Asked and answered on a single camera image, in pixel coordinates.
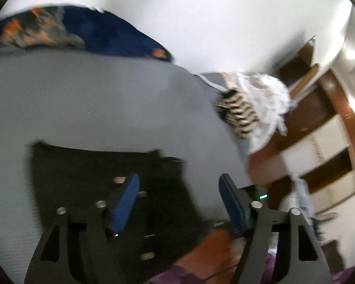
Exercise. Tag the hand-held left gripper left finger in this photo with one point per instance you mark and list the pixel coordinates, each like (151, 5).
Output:
(125, 201)

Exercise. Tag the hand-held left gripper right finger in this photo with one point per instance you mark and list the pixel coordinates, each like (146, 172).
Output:
(232, 201)

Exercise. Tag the striped black and beige cloth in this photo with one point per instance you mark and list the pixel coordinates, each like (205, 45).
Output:
(236, 112)

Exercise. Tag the person's right forearm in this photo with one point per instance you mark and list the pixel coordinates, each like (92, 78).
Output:
(263, 165)

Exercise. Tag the brown and white wooden wardrobe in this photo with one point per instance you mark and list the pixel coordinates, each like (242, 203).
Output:
(322, 103)

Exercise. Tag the navy floral pillow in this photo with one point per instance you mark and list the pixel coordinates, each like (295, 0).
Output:
(106, 32)

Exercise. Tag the black pants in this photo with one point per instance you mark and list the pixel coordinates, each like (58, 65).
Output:
(77, 168)

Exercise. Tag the light blue cloth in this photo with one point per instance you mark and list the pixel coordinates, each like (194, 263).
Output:
(303, 195)

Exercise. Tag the white crumpled cloth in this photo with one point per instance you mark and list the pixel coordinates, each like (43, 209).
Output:
(266, 94)

